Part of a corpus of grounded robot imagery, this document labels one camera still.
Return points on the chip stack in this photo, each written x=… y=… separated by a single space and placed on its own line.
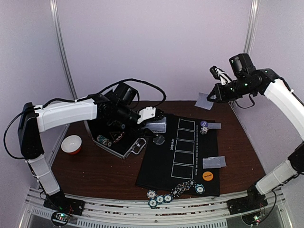
x=204 y=130

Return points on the white blue poker chip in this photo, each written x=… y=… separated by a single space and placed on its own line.
x=151 y=194

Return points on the poker chip row with 10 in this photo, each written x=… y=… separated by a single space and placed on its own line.
x=104 y=141

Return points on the black poker table mat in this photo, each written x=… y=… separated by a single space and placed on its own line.
x=179 y=158

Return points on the right aluminium corner post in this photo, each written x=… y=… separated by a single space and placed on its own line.
x=251 y=27

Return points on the red dice set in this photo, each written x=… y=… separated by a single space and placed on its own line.
x=119 y=137

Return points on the orange big blind button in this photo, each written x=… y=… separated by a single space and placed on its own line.
x=207 y=176

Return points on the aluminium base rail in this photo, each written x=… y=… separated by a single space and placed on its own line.
x=207 y=212

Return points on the spread black poker chips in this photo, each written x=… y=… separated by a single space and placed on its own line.
x=182 y=187

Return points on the orange white bowl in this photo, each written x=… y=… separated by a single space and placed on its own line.
x=71 y=144

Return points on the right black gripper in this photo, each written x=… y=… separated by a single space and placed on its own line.
x=219 y=91

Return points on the clear round dealer button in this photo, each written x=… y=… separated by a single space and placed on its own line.
x=159 y=139

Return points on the dealt face-down playing cards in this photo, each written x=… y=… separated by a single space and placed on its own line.
x=219 y=162

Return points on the purple small blind button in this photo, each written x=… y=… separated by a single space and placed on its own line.
x=204 y=124

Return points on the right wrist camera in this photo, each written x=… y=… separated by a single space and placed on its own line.
x=220 y=75

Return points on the single face-down playing card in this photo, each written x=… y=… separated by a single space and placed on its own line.
x=202 y=102

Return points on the teal white poker chip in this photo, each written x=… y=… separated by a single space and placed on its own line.
x=199 y=188

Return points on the aluminium poker chip case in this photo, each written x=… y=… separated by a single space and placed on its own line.
x=129 y=144

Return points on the grey playing card deck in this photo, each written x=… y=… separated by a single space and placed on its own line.
x=159 y=126

